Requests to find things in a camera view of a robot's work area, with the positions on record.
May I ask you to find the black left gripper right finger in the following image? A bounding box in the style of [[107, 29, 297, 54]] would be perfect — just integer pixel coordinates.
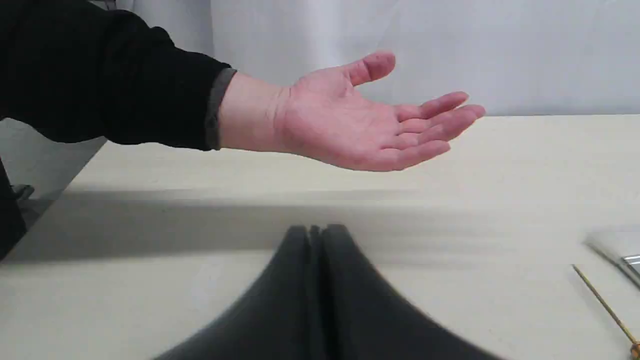
[[321, 224, 496, 360]]

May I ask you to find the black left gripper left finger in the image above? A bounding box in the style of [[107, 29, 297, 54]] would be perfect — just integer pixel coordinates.
[[158, 226, 310, 360]]

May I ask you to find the black and gold screwdriver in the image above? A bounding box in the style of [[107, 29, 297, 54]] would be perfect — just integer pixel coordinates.
[[571, 264, 640, 360]]

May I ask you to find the forearm in black sleeve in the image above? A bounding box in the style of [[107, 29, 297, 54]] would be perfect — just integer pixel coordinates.
[[1, 0, 283, 152]]

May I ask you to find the person's open bare hand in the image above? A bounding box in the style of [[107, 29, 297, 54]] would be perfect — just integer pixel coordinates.
[[272, 50, 486, 173]]

